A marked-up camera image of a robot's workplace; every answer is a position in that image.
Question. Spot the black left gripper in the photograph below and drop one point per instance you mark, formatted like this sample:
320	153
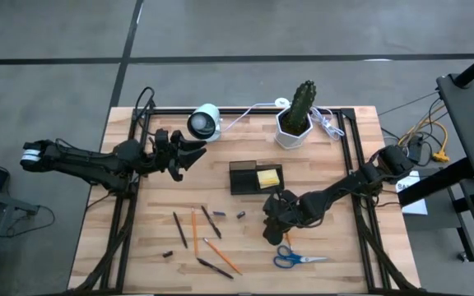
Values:
167	156

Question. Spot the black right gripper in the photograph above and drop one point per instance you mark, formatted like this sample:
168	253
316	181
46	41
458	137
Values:
290	209

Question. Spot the orange pencil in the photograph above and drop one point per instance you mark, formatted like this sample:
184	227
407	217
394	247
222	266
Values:
222	256
289	240
194	232

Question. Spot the yellow sticky note pad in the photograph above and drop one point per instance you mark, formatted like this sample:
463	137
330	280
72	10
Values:
268	178

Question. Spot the black mesh desk organizer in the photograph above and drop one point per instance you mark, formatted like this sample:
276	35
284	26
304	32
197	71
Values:
243	183

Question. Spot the black pen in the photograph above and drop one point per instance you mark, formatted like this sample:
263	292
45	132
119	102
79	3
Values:
180	230
215	268
211	222

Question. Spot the small black cap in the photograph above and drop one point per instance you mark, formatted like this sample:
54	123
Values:
167	254

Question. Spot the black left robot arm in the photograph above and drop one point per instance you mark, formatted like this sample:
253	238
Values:
76	164

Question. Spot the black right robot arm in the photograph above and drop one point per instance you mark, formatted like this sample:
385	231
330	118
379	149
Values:
344	189

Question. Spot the white hexagonal plant pot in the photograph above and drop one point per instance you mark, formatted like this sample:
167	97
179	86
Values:
292	141

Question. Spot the green cactus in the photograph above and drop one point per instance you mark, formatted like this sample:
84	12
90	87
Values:
303	103

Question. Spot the white paper sheet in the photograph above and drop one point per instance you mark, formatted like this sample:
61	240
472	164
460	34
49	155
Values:
416	207

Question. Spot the black power adapter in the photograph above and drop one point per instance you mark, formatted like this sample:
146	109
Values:
419	150

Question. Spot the black desk support beam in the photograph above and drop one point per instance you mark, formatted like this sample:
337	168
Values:
438	183

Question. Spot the grey metal side table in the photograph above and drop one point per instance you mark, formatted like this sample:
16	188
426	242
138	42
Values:
2	201

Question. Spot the grey desk caster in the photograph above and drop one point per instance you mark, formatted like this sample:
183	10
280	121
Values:
463	257

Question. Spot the white security camera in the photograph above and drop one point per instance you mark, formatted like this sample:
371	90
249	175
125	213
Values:
210	119

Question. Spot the black aluminium table frame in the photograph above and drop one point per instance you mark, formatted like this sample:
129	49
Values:
237	111

